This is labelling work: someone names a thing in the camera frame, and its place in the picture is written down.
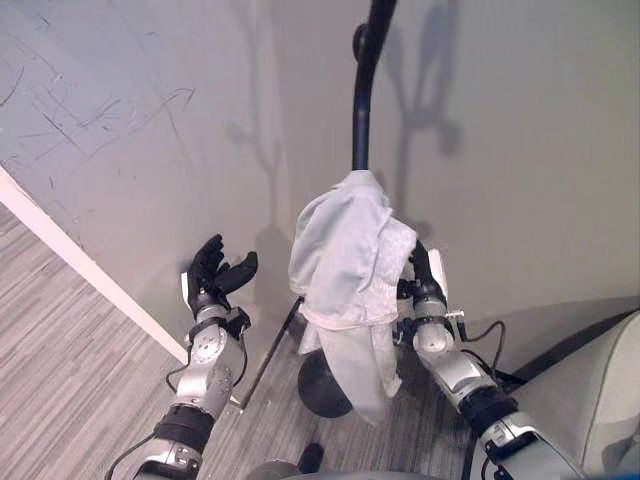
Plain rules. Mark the black clothes rack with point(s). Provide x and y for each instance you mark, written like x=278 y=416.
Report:
x=364 y=100

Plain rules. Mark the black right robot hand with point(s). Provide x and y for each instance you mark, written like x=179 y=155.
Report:
x=425 y=272

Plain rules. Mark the thin black rod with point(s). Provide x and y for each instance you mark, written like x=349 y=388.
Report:
x=272 y=345

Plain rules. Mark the white cloth garment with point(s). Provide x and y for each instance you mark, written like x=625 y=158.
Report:
x=350 y=280

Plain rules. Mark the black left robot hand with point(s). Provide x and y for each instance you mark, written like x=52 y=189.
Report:
x=220 y=276

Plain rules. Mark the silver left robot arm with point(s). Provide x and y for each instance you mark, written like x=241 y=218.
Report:
x=200 y=385

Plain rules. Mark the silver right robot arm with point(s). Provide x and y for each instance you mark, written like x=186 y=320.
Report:
x=475 y=390

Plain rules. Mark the white baseboard strip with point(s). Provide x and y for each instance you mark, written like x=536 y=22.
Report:
x=90 y=270

